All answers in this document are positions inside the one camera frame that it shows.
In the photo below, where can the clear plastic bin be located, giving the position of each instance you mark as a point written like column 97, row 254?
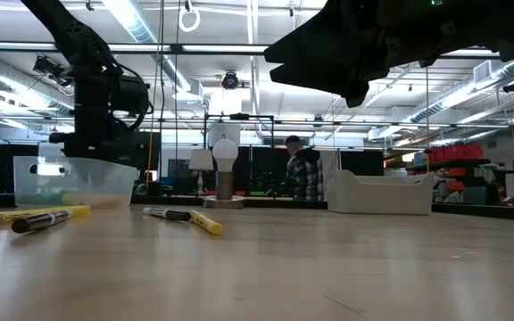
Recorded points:
column 83, row 178

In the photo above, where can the black ceiling camera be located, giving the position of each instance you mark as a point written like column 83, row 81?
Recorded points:
column 230, row 81

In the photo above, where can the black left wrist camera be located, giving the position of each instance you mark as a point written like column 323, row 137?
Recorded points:
column 132, row 96

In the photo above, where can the red storage bins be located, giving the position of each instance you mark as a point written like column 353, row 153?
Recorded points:
column 455, row 153

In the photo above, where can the black metal rack frame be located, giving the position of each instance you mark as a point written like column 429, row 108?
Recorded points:
column 239, row 117

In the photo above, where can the brown whiteboard marker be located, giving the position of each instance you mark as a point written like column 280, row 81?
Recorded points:
column 38, row 221

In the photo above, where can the white bulb on round base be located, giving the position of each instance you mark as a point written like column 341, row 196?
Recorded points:
column 225, row 153

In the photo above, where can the black whiteboard marker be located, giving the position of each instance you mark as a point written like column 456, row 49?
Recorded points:
column 168, row 214

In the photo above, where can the black partition panel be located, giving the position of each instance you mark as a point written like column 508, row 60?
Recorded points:
column 155, row 153

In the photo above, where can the grey plastic bin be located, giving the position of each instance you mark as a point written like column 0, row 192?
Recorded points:
column 382, row 196

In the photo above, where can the black ceiling spotlight cluster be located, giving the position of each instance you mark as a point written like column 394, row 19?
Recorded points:
column 47, row 67

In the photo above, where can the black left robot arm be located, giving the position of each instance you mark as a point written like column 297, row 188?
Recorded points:
column 78, row 40

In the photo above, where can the table lamp white shade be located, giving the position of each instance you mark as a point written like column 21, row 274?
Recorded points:
column 201, row 159

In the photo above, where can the white hanging sheet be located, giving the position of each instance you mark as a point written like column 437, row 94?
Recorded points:
column 330, row 160

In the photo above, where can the black storage shelf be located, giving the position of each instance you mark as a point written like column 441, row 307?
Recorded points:
column 449, row 164

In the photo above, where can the person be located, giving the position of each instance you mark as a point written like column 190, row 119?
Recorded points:
column 304, row 174

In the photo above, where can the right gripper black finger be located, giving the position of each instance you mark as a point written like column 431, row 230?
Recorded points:
column 315, row 76
column 315, row 46

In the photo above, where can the black ceiling device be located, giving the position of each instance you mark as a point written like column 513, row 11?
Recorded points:
column 513, row 86

